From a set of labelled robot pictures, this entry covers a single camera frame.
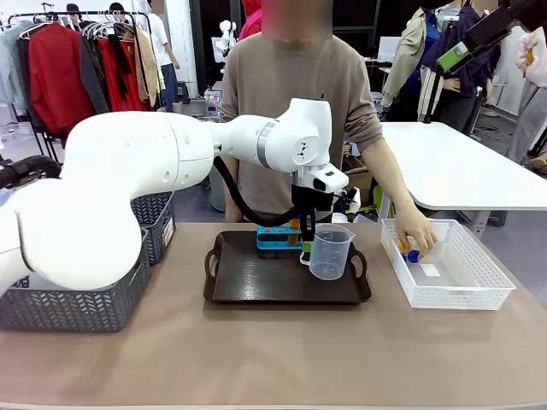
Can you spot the red dress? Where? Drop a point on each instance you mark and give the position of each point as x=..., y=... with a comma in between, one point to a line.
x=128, y=91

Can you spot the red jacket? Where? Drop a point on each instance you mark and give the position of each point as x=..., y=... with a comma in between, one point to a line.
x=55, y=77

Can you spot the person's left hand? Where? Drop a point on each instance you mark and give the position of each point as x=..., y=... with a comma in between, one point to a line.
x=416, y=232

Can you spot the bystander in navy jacket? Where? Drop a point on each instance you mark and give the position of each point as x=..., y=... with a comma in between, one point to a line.
x=466, y=89

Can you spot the grey round bin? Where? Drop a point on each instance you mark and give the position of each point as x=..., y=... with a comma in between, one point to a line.
x=218, y=190

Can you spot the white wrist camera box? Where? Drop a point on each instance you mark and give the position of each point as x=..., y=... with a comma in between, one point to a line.
x=327, y=179

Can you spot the cardboard box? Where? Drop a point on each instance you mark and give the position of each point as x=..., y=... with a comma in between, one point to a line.
x=359, y=179

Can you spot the small white background robot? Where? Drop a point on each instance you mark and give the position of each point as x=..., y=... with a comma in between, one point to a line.
x=225, y=36

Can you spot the orange test tube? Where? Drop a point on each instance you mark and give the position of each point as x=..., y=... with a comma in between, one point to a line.
x=295, y=232

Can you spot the clear plastic measuring cup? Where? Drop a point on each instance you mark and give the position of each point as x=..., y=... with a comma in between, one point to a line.
x=331, y=256

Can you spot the bystander in white shirt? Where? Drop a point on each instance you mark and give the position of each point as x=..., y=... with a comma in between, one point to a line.
x=164, y=47

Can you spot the light grey garment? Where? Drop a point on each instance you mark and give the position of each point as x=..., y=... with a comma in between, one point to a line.
x=10, y=64

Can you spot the dark brown serving tray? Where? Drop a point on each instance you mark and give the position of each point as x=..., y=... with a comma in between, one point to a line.
x=265, y=277

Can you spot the white paper label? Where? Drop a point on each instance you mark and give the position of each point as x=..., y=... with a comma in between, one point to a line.
x=430, y=270

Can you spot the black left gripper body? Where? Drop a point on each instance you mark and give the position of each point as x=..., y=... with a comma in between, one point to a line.
x=309, y=200

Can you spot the grey perforated plastic basket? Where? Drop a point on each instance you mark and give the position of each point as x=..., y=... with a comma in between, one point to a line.
x=77, y=307

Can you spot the beige garment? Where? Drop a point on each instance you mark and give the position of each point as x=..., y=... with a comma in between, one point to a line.
x=149, y=64

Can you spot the dark grey garment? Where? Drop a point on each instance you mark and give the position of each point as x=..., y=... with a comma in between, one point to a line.
x=94, y=77

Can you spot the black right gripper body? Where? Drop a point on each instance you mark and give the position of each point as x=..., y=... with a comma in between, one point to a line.
x=491, y=27

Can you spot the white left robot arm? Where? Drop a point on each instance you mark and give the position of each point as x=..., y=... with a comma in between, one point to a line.
x=128, y=171

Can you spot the person's left forearm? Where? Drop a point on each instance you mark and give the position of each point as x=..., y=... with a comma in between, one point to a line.
x=391, y=179

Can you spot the white table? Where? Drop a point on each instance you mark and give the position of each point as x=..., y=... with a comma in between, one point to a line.
x=453, y=166

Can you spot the white perforated plastic basket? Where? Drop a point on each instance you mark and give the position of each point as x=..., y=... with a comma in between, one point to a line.
x=453, y=282

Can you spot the bystander in beige coat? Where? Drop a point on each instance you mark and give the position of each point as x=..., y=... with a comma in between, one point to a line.
x=406, y=64

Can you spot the white monitor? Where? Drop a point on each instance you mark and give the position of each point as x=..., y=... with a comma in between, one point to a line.
x=389, y=48

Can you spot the bystander in pink top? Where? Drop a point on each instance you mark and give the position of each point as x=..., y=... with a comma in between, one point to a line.
x=532, y=94

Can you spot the black clothes rack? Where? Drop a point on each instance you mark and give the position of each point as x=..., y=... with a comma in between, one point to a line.
x=77, y=13

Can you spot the person in beige sweater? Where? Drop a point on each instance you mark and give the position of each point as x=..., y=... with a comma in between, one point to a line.
x=290, y=85

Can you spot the grey basket with label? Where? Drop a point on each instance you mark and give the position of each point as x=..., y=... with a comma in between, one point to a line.
x=158, y=226

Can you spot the bystander in red hoodie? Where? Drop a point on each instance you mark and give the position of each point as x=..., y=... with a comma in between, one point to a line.
x=251, y=21

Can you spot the black scarf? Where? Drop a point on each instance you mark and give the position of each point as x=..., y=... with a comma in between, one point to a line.
x=119, y=64

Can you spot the blue test tube rack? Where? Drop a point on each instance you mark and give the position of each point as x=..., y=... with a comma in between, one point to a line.
x=273, y=244

